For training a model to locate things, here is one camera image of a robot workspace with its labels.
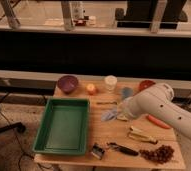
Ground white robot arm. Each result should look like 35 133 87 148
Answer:
118 83 191 140

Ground purple bowl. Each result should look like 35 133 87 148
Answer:
57 75 79 94

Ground red bowl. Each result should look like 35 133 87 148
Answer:
139 80 155 91

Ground orange fruit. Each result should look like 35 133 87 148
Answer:
86 84 96 95

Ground thin metal utensil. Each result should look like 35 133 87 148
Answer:
96 102 117 105

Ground blue plastic cup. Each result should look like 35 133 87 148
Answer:
121 87 133 100

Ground green plastic tray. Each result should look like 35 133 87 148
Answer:
33 98 90 155

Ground wooden table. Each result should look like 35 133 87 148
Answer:
34 81 185 170

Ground black binder clip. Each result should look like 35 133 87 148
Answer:
91 143 105 160

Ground orange carrot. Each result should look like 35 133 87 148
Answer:
146 115 171 129

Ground dark red grape bunch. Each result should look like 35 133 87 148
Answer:
139 145 174 164

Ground black handled knife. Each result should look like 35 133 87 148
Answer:
107 142 139 156

